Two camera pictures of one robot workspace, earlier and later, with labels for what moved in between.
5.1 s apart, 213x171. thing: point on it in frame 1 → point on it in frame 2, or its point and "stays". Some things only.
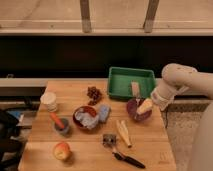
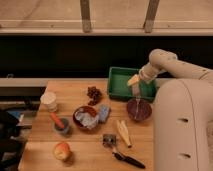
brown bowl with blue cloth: x=86 y=117 stays
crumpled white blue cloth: x=88 y=119 stays
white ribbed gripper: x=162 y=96 → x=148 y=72
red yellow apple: x=62 y=151 stays
